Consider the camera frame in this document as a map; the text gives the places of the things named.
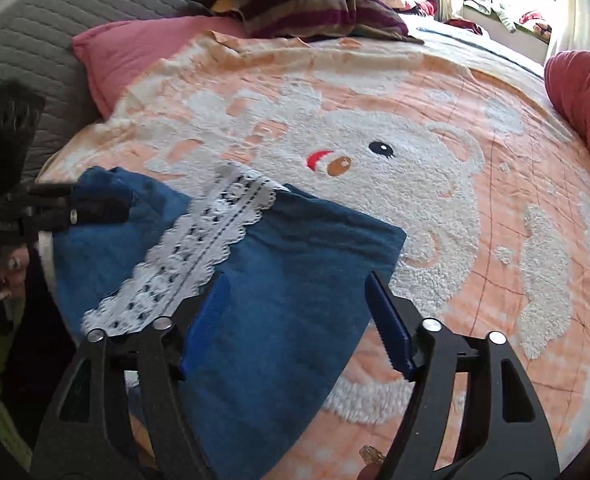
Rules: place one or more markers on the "purple striped cloth pile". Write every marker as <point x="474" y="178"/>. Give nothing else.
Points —
<point x="300" y="5"/>

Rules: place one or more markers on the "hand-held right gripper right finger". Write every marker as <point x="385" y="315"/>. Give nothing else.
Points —
<point x="390" y="330"/>

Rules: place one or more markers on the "clothing on windowsill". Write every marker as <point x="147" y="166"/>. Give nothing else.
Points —
<point x="495" y="12"/>

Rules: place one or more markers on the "red cloth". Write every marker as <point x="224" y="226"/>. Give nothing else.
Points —
<point x="462" y="26"/>

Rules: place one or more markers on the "white curtain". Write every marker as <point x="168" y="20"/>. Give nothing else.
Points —
<point x="570" y="5"/>

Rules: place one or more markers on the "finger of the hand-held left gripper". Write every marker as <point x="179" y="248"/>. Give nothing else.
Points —
<point x="55" y="190"/>
<point x="100" y="212"/>

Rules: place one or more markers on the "grey quilted headboard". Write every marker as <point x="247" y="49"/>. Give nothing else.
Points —
<point x="75" y="5"/>

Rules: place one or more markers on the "person's left hand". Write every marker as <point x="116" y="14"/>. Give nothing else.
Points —
<point x="10" y="272"/>

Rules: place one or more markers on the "blue denim pants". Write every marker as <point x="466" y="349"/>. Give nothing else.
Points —
<point x="300" y="260"/>

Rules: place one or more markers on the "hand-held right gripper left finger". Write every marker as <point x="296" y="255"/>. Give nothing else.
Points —
<point x="207" y="330"/>

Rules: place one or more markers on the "pink pillow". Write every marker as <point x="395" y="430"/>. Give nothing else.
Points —
<point x="140" y="50"/>

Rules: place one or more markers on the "pale bed sheet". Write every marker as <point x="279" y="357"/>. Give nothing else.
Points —
<point x="475" y="47"/>

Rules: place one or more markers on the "pink rolled bolster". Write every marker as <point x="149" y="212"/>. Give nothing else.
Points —
<point x="585" y="95"/>

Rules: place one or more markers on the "peach bear blanket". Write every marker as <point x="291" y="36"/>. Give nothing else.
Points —
<point x="450" y="220"/>

